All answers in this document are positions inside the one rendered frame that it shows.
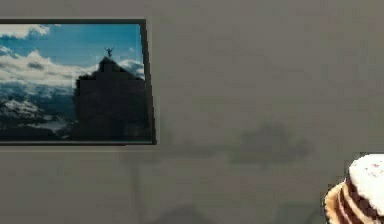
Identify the white layered birthday cake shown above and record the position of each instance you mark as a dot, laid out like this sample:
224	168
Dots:
363	190

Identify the framed mountain sky picture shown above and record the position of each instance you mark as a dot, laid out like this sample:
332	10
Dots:
70	83

